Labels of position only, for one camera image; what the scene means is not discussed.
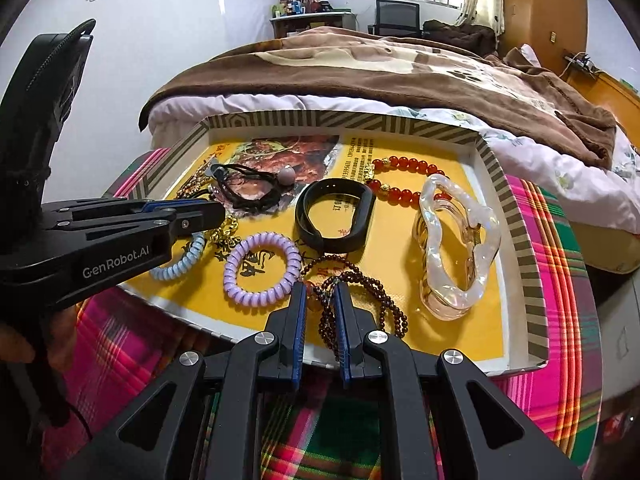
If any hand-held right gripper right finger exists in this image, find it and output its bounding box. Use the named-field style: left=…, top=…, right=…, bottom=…
left=334, top=282, right=583, bottom=480

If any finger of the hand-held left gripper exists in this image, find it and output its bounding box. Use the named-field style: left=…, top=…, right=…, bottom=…
left=49, top=201, right=227, bottom=249
left=42, top=197, right=213, bottom=223

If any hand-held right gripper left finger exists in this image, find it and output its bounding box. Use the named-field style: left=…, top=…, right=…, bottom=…
left=57, top=281, right=308, bottom=480

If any light blue spiral hair tie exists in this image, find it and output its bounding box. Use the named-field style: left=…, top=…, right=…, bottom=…
left=149, top=232, right=207, bottom=282

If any thin black hair tie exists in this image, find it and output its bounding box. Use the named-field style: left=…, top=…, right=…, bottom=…
left=175, top=160, right=226, bottom=206

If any dark bead necklace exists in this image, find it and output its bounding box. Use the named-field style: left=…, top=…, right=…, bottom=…
left=302, top=254, right=408, bottom=348

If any purple spiral hair tie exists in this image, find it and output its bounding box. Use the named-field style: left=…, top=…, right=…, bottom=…
left=223, top=231, right=303, bottom=307

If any striped cardboard box tray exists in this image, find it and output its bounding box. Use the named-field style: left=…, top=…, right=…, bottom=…
left=102, top=110, right=551, bottom=376

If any black hair tie pink bead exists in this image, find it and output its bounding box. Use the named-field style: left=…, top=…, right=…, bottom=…
left=212, top=162, right=297, bottom=213

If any black wristband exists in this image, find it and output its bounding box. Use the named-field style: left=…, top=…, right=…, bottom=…
left=294, top=178, right=377, bottom=252

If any clear hair claw clip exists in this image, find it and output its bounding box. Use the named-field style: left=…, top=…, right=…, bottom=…
left=411, top=172, right=501, bottom=322

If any red bead bracelet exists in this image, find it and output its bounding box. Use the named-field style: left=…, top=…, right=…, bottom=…
left=369, top=156, right=453, bottom=211

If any person's left hand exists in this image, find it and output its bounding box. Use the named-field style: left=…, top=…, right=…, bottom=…
left=0, top=309, right=76, bottom=367

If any brown blanket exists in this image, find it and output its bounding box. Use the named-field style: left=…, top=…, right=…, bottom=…
left=140, top=27, right=618, bottom=171

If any desk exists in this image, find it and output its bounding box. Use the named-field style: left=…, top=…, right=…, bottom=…
left=270, top=9, right=358, bottom=38

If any group of bottles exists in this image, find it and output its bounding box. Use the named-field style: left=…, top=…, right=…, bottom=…
left=271, top=0, right=333, bottom=17

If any white floral bedsheet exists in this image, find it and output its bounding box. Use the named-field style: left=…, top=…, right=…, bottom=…
left=147, top=95, right=640, bottom=236

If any black office chair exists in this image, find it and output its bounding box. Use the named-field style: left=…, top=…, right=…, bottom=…
left=369, top=0, right=423, bottom=38

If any bed mattress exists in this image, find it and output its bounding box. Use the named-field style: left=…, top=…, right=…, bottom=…
left=585, top=220, right=640, bottom=273

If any black red bag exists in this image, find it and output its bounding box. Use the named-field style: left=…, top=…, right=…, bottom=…
left=607, top=410, right=637, bottom=437

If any dark brown cloth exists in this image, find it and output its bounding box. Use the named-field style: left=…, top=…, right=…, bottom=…
left=422, top=19, right=498, bottom=56

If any pillow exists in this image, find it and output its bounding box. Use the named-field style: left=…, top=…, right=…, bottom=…
left=502, top=44, right=543, bottom=68

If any power strip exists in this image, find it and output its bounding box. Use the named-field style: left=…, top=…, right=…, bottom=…
left=565, top=52, right=598, bottom=76

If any wooden headboard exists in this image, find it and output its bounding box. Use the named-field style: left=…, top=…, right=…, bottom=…
left=562, top=70, right=640, bottom=111

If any wooden wardrobe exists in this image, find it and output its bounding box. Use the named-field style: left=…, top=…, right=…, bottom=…
left=500, top=0, right=588, bottom=73

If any black cable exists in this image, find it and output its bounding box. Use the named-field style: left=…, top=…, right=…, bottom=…
left=65, top=400, right=93, bottom=441

